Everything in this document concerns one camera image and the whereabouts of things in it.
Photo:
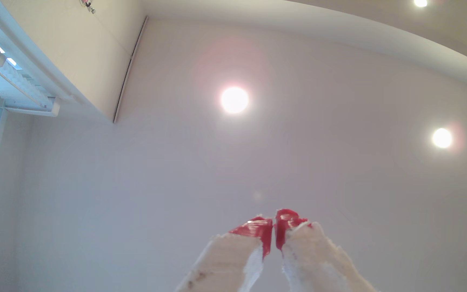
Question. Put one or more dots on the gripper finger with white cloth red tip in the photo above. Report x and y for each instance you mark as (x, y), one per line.
(225, 263)
(314, 263)

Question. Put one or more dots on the white pleated window blind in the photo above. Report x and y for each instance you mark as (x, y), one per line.
(18, 83)

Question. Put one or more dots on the round ceiling spotlight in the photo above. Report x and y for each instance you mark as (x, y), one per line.
(420, 3)
(442, 138)
(234, 100)

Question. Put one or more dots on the dark ceiling trim strip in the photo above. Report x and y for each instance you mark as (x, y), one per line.
(130, 67)

